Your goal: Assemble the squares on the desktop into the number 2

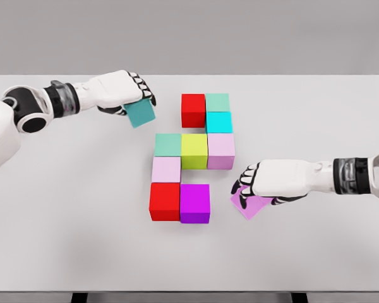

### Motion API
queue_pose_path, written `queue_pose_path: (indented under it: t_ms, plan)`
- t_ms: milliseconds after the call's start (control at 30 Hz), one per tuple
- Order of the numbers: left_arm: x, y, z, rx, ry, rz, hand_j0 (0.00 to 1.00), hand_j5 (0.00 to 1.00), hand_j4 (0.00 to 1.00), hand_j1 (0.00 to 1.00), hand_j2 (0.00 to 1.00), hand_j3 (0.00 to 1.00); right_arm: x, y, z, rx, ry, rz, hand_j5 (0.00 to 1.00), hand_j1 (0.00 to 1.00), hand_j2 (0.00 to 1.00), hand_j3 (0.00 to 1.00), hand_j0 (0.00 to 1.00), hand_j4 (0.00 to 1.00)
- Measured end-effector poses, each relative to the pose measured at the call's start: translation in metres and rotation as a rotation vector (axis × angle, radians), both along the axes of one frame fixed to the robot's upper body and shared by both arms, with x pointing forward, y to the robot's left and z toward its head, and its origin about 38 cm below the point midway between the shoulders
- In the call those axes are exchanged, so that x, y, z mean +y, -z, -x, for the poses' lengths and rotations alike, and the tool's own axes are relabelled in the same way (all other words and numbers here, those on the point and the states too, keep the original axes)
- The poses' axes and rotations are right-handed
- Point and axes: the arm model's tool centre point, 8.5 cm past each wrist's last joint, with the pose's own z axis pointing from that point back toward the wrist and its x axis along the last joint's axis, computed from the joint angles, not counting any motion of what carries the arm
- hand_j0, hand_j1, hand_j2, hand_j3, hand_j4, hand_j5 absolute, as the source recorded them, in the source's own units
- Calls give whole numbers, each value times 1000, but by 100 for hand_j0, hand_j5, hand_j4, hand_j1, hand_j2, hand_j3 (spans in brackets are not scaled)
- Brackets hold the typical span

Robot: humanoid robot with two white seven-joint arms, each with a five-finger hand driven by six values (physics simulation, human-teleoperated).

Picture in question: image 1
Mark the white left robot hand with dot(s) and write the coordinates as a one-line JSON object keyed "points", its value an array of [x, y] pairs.
{"points": [[120, 90]]}

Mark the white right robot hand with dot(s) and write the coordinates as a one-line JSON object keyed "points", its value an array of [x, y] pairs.
{"points": [[278, 178]]}

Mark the teal cube block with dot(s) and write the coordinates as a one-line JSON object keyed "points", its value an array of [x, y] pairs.
{"points": [[140, 114]]}

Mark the orchid pink cube block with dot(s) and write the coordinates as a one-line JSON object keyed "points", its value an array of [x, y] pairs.
{"points": [[252, 208]]}

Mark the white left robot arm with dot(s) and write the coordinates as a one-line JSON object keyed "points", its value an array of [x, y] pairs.
{"points": [[34, 107]]}

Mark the pale pink cube block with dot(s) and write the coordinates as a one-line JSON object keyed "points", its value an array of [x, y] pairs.
{"points": [[221, 150], [166, 169]]}

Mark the mint green cube block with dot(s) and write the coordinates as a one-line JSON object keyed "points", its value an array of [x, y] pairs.
{"points": [[218, 102], [167, 144]]}

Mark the red cube block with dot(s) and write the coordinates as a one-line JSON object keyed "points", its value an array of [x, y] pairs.
{"points": [[193, 109], [165, 200]]}

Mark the cyan cube block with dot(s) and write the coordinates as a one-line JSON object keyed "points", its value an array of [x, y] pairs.
{"points": [[219, 122]]}

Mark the magenta purple cube block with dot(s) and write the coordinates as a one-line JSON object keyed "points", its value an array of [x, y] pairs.
{"points": [[194, 202]]}

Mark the yellow-green cube block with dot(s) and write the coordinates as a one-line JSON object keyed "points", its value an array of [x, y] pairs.
{"points": [[194, 150]]}

